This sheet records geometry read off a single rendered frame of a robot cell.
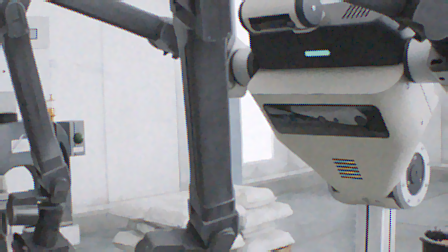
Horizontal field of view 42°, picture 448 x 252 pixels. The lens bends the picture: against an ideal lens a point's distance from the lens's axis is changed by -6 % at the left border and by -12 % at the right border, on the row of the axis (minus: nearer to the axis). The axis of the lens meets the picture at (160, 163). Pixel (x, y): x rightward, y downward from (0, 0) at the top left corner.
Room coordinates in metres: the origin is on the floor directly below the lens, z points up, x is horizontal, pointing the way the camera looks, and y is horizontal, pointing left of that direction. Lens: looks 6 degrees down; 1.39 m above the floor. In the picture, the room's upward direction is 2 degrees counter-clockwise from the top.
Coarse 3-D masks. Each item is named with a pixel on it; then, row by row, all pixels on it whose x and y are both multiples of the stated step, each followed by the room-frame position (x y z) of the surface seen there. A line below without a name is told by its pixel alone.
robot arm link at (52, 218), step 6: (42, 204) 1.26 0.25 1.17; (48, 204) 1.27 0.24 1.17; (54, 204) 1.27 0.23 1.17; (60, 204) 1.28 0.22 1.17; (42, 210) 1.26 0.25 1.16; (48, 210) 1.26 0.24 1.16; (54, 210) 1.26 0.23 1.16; (60, 210) 1.27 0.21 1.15; (42, 216) 1.27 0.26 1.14; (48, 216) 1.26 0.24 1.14; (54, 216) 1.26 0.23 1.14; (60, 216) 1.28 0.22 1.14; (42, 222) 1.27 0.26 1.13; (48, 222) 1.27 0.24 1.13; (54, 222) 1.27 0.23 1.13; (60, 222) 1.29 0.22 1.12
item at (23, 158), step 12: (0, 132) 1.42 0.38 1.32; (12, 132) 1.44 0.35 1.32; (24, 132) 1.46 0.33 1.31; (60, 132) 1.52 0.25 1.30; (0, 144) 1.41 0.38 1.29; (0, 156) 1.41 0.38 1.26; (12, 156) 1.43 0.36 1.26; (24, 156) 1.46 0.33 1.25; (12, 168) 1.44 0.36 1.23; (36, 180) 1.53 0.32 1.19; (72, 216) 1.54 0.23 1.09
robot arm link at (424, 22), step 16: (176, 0) 0.75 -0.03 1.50; (192, 0) 0.70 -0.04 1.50; (352, 0) 0.81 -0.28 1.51; (368, 0) 0.81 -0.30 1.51; (384, 0) 0.82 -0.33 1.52; (400, 0) 0.83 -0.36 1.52; (416, 0) 0.82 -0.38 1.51; (432, 0) 0.82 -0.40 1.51; (400, 16) 0.84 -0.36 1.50; (416, 16) 0.82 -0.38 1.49; (432, 16) 0.83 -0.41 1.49; (432, 32) 0.85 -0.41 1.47
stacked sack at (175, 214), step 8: (184, 200) 4.42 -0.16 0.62; (152, 208) 4.25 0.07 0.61; (160, 208) 4.18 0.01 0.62; (168, 208) 4.14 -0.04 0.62; (176, 208) 4.16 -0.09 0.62; (184, 208) 4.13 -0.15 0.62; (240, 208) 4.30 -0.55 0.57; (144, 216) 4.26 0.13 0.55; (152, 216) 4.20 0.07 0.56; (160, 216) 4.14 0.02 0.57; (168, 216) 4.08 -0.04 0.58; (176, 216) 4.02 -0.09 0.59; (184, 216) 3.99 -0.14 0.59; (160, 224) 4.13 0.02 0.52; (168, 224) 4.03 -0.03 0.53; (176, 224) 3.98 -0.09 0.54; (184, 224) 3.97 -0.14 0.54
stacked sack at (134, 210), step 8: (128, 200) 4.64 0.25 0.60; (136, 200) 4.52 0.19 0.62; (144, 200) 4.54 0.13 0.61; (152, 200) 4.53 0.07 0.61; (160, 200) 4.52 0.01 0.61; (168, 200) 4.50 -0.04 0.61; (176, 200) 4.50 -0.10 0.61; (112, 208) 4.57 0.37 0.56; (120, 208) 4.48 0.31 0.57; (128, 208) 4.41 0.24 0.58; (136, 208) 4.35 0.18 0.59; (144, 208) 4.33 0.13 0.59; (120, 216) 4.44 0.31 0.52; (128, 216) 4.34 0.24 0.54; (136, 216) 4.29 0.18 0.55
